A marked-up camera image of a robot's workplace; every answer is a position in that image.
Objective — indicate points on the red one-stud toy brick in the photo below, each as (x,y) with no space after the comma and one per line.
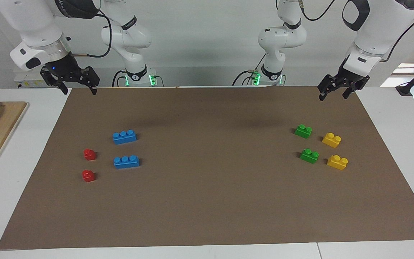
(88,176)
(89,155)

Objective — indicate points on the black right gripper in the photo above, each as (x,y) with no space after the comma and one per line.
(63,67)

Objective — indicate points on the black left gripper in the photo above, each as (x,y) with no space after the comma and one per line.
(354,79)

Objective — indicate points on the white power strip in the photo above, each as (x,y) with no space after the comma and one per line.
(27,81)

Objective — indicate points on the yellow two-stud toy brick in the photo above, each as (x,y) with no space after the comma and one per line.
(331,140)
(337,162)

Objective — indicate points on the brown paper mat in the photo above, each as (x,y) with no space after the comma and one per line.
(207,187)

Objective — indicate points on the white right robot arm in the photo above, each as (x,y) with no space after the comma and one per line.
(34,25)

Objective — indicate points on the green two-stud toy brick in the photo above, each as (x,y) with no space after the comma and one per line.
(309,157)
(303,131)

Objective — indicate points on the blue three-stud toy brick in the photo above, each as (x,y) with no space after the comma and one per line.
(124,137)
(126,162)

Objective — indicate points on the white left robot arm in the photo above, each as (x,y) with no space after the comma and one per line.
(379,28)

